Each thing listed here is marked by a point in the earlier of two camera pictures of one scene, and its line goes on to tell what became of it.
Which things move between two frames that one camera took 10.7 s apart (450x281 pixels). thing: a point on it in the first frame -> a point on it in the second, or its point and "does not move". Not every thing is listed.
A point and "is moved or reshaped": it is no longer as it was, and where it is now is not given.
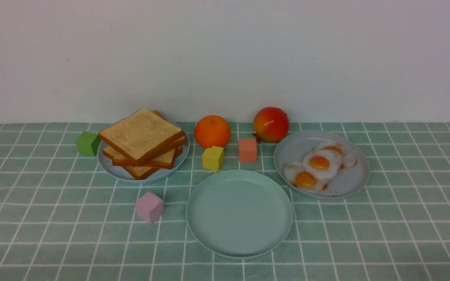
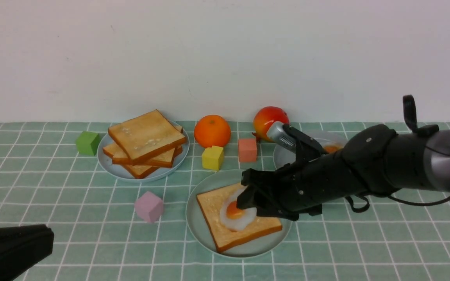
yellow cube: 213,158 does not move
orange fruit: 212,130 does not move
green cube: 88,143 does not move
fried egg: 322,164 is moved or reshaped
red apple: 271,124 does not move
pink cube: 149,207 does not move
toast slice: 140,173 does not move
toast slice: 164,158 -> 145,137
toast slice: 140,136 -> 230,225
